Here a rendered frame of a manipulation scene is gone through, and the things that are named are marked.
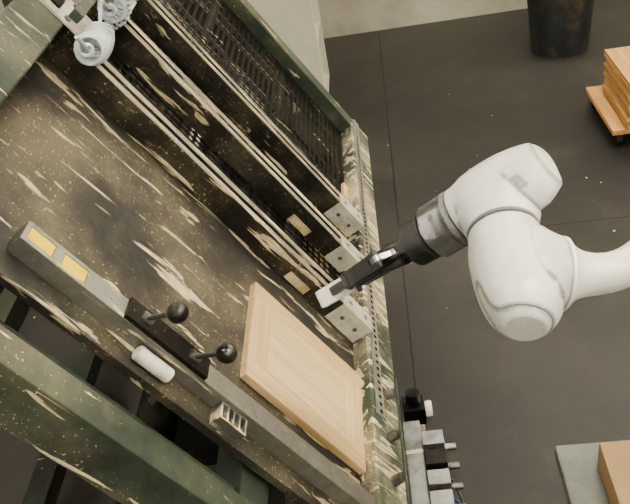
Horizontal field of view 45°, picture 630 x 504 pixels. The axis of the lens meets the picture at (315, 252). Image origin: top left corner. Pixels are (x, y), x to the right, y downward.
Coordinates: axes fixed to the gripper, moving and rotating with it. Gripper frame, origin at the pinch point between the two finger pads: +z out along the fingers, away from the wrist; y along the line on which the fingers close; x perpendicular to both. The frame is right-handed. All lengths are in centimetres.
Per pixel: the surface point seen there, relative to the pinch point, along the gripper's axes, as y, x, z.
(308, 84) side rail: -148, -106, 63
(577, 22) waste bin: -445, -160, 7
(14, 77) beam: 24, -58, 26
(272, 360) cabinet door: -25.9, 1.2, 39.2
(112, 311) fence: 19.2, -13.4, 30.9
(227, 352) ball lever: 8.3, 1.1, 20.0
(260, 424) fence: -6.9, 13.7, 33.0
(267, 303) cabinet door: -35, -13, 41
